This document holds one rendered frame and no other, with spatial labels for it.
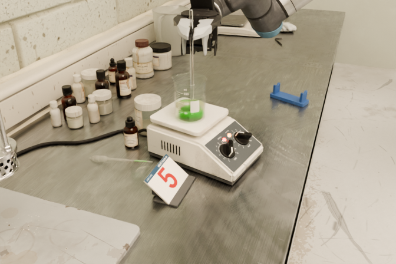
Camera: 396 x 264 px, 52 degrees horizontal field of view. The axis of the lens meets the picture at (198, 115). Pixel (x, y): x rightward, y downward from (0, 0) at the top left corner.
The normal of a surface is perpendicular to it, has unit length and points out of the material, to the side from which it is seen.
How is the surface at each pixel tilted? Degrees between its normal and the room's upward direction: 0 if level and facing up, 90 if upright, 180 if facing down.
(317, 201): 0
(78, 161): 0
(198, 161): 90
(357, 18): 90
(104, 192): 0
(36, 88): 90
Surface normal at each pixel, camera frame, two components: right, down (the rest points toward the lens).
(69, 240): 0.00, -0.89
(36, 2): 0.93, 0.16
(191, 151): -0.54, 0.38
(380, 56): -0.36, 0.42
